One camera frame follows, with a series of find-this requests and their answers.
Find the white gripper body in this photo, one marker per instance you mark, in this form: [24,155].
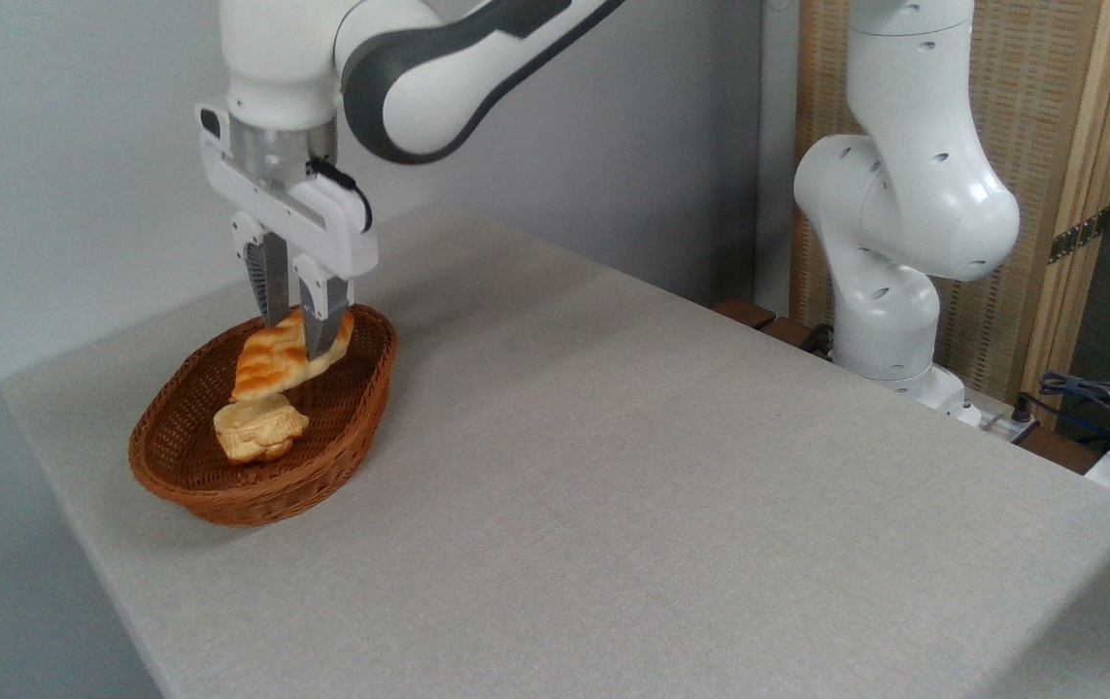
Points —
[331,228]

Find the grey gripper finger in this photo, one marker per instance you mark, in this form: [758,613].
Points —
[323,316]
[271,282]

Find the braided golden bread loaf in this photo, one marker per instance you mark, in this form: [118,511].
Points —
[268,364]

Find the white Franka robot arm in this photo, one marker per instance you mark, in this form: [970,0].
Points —
[904,194]

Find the round pale bread roll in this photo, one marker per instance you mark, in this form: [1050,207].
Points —
[258,432]

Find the brown wicker basket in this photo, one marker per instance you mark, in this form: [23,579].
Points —
[253,495]

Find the brown wooden block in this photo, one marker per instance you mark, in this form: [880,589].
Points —
[744,313]
[792,335]

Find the wood framed woven screen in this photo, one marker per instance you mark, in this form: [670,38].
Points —
[1050,116]

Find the metal screen hinge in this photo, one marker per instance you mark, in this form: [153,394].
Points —
[1077,236]

